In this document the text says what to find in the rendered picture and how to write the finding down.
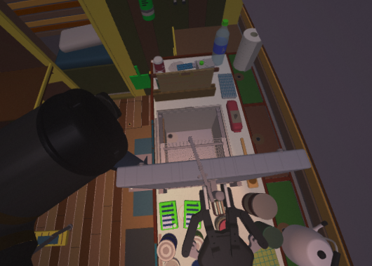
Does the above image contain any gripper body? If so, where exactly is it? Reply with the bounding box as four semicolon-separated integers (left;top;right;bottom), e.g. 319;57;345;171
198;230;254;266

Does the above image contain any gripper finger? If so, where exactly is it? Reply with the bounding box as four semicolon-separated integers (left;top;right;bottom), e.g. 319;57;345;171
181;188;216;259
225;185;270;249

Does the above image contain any small round can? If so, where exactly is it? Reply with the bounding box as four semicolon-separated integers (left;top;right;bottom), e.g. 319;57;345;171
152;55;166;74

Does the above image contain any grey icebox lid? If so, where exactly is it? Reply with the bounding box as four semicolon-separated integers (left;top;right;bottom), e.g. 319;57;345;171
115;148;312;190

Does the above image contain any brown wooden rack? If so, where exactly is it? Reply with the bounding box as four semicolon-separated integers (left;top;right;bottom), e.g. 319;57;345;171
152;84;218;101

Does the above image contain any dark red beige banded jar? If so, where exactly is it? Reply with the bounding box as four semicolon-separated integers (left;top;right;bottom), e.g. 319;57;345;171
241;192;279;220

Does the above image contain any dark green cylinder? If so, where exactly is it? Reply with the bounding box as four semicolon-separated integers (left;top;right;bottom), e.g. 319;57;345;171
252;220;284;249

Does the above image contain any red round tin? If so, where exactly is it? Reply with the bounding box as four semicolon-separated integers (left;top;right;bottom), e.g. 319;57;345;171
215;215;230;232

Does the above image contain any green striped card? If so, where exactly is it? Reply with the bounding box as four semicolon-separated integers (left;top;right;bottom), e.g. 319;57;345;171
183;199;202;230
159;200;179;232

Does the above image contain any yellow checked cloth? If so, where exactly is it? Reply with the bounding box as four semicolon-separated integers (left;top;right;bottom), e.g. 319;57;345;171
252;246;287;266

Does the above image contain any green mat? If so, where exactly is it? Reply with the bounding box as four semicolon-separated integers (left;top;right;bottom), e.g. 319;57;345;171
265;180;307;229
227;53;263;105

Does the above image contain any white kettle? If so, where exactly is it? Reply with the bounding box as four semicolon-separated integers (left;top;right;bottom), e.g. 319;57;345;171
281;220;341;266

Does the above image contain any grey rod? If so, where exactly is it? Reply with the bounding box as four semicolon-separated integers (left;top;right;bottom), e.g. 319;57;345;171
187;135;211;181

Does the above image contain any red ice pack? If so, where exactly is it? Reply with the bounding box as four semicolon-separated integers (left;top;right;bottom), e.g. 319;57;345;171
225;100;245;132

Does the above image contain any yellow blue dustpan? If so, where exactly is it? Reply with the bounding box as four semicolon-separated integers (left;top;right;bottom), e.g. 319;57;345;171
34;224;74;247

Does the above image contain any grey box with green button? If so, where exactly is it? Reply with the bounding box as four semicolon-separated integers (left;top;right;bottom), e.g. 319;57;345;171
194;58;215;71

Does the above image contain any white paper towel roll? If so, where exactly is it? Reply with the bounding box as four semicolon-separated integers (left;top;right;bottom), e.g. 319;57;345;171
232;27;262;72

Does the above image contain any blue water bottle green cap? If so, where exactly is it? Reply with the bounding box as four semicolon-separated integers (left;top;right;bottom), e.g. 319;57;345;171
211;19;231;67

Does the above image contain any blue mattress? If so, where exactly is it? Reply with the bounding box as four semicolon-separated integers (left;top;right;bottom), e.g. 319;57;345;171
54;44;114;71

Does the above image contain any yellow handrail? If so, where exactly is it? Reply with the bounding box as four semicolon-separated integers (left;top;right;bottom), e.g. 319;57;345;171
34;63;55;109

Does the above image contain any white pillow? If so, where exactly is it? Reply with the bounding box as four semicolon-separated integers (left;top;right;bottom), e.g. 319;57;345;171
58;24;101;53

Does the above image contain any white wire basket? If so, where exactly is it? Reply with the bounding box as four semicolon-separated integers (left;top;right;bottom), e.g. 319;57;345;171
163;139;228;164

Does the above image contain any dark locker with yellow frame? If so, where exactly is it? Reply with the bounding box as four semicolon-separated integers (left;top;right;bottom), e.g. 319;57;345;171
71;0;244;97

